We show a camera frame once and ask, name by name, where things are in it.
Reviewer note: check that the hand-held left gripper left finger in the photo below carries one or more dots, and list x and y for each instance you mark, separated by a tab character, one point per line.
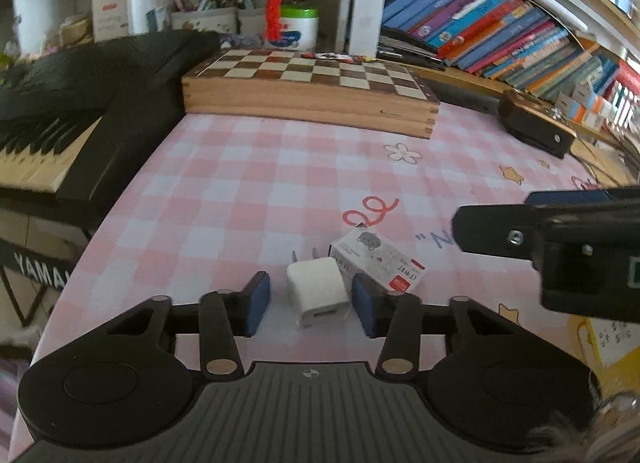
257	300

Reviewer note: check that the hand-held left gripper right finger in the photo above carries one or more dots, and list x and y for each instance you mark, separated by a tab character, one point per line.
365	308

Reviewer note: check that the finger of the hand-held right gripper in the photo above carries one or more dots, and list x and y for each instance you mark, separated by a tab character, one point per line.
565	197
490	230

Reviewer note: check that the white charger plug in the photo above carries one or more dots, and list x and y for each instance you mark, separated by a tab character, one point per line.
317	293

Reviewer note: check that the small white cat-print box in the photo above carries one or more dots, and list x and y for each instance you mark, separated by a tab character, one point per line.
380	258

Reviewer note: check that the pink checkered cloth desktop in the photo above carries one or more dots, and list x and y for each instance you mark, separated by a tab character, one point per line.
225	193

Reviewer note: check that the dark brown case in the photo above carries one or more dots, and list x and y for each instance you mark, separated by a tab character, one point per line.
537	125

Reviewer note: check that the grey furry sleeve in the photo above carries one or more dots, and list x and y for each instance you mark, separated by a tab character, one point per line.
600	438

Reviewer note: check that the row of colourful books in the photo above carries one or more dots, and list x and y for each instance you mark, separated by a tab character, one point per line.
490	28

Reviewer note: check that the wooden chessboard box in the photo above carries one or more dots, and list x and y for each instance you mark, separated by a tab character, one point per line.
310	93

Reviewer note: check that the black keyboard stand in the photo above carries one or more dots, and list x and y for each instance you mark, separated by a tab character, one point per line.
35	263

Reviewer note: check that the wooden bookshelf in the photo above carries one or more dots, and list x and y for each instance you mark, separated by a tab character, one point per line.
370	3

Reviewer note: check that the black electronic keyboard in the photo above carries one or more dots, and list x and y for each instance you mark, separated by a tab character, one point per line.
100	93

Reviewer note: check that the white jar with green lid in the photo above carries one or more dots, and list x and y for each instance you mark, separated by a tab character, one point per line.
299	28

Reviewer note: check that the pen holder with pens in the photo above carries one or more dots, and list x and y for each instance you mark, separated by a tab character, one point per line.
215	13

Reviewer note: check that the white box with red label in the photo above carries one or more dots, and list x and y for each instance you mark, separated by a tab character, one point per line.
109	13

